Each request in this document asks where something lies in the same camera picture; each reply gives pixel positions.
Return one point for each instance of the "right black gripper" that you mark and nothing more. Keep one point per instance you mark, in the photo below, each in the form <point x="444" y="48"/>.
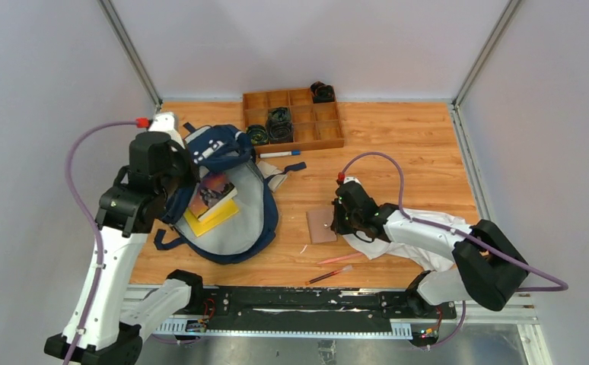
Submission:
<point x="339" y="226"/>

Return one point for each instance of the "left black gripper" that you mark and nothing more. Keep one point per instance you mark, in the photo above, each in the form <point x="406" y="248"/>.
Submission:
<point x="172" y="168"/>

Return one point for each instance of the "pink pen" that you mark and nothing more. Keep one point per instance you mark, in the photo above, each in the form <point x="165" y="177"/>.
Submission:
<point x="341" y="258"/>

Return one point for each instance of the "blue Jane Eyre book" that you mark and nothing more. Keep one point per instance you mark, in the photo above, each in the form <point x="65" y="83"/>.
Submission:
<point x="211" y="193"/>

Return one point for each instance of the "navy blue backpack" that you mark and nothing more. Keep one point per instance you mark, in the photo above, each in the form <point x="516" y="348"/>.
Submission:
<point x="226" y="149"/>

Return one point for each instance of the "yellow notebook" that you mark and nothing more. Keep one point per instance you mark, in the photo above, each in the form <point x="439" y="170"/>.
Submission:
<point x="221" y="214"/>

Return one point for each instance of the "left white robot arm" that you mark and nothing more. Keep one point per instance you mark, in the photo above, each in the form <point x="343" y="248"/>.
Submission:
<point x="99" y="332"/>

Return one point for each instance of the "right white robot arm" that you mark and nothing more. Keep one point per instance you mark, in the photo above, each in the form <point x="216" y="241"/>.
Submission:
<point x="460" y="261"/>

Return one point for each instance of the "red clear-capped pen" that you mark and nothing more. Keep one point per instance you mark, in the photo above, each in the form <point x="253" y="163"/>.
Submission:
<point x="328" y="275"/>

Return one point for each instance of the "white blue marker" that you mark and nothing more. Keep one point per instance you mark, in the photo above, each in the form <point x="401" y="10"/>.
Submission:
<point x="279" y="154"/>

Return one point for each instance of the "white cloth garment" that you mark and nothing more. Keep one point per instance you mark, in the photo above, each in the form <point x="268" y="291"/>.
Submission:
<point x="428" y="240"/>

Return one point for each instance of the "wooden compartment tray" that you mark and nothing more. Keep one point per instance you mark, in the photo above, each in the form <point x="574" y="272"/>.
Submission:
<point x="316" y="126"/>

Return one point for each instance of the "black rolled belt left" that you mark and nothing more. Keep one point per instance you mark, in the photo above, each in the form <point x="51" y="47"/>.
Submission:
<point x="257" y="134"/>

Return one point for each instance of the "black rolled belt middle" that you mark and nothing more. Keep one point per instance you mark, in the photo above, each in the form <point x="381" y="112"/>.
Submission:
<point x="279" y="126"/>

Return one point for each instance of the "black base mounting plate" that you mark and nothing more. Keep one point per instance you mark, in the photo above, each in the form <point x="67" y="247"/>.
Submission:
<point x="316" y="309"/>

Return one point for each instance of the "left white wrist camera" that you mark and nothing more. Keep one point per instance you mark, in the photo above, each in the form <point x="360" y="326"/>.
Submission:
<point x="166" y="122"/>

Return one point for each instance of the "aluminium frame rail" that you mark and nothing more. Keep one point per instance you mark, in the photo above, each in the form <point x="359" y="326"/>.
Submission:
<point x="182" y="328"/>

